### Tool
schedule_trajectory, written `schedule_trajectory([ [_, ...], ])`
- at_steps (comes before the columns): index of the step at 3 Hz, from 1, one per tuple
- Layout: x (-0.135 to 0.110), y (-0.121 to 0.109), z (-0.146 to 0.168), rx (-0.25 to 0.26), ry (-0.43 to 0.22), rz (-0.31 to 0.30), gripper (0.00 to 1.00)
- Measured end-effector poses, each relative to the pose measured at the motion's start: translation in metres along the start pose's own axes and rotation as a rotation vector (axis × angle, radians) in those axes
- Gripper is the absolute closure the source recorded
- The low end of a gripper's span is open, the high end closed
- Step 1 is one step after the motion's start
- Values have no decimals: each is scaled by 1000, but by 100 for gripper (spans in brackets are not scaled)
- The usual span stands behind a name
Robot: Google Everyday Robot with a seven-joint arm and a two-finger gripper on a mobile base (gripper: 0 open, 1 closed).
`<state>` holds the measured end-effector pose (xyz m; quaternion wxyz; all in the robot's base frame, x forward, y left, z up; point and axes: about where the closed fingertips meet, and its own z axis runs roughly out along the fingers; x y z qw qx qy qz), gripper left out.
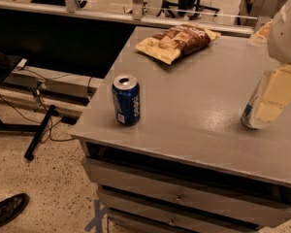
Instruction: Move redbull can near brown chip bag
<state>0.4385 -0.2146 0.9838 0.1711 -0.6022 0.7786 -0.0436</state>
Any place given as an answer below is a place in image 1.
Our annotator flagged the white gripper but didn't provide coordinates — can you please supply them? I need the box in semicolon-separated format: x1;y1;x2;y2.
248;0;291;122

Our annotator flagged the silver blue redbull can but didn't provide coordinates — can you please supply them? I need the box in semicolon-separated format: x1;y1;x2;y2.
241;71;272;129

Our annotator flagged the brown chip bag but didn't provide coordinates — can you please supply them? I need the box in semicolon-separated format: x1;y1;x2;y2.
135;24;220;64

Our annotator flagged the blue pepsi can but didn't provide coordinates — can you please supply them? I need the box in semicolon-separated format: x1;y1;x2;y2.
112;74;141;125

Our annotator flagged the black office chair base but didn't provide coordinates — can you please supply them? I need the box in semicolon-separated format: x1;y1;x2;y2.
158;0;219;20

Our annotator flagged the grey drawer cabinet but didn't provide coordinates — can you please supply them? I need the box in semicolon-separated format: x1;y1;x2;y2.
72;27;291;233

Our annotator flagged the blue tape cross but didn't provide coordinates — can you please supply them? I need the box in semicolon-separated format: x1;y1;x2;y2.
84;200;107;233

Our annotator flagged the black bar on floor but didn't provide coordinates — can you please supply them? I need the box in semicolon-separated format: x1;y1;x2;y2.
24;105;55;161

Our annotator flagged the black leather shoe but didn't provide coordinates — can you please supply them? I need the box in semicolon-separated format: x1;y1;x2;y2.
0;193;29;227

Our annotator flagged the metal railing frame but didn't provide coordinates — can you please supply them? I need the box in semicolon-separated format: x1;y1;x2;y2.
0;0;286;35

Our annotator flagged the black floor cable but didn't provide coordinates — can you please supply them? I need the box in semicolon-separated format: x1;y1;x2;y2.
0;66;105;145

